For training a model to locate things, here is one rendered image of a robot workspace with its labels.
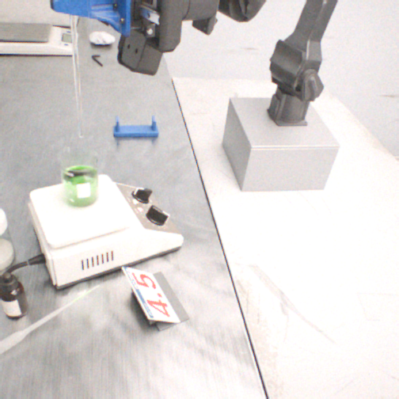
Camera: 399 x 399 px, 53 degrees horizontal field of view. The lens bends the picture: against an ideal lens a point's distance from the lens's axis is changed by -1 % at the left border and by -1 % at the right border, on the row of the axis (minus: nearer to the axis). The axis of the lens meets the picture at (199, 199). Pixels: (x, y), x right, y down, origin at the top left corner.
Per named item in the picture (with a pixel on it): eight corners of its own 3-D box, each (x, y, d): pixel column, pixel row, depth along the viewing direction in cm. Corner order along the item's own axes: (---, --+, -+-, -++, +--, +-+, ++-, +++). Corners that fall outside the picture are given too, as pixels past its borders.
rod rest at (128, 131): (157, 128, 93) (157, 115, 90) (158, 136, 90) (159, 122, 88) (112, 129, 90) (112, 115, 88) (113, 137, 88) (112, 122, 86)
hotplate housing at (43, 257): (149, 201, 72) (150, 165, 67) (184, 250, 64) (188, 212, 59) (19, 237, 62) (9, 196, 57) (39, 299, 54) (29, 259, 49)
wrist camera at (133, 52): (182, 21, 47) (179, 75, 51) (147, 6, 51) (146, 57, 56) (138, 28, 44) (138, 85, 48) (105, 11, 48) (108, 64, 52)
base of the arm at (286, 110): (295, 108, 83) (303, 81, 78) (308, 126, 78) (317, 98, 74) (264, 108, 81) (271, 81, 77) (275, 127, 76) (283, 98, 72)
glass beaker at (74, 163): (109, 202, 58) (108, 154, 53) (79, 219, 55) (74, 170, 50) (83, 183, 61) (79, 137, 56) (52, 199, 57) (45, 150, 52)
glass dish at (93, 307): (117, 298, 55) (116, 287, 54) (98, 329, 51) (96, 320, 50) (81, 285, 56) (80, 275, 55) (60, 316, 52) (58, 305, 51)
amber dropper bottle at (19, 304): (17, 296, 54) (6, 261, 49) (33, 305, 53) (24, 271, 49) (-1, 312, 52) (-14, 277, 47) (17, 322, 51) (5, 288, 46)
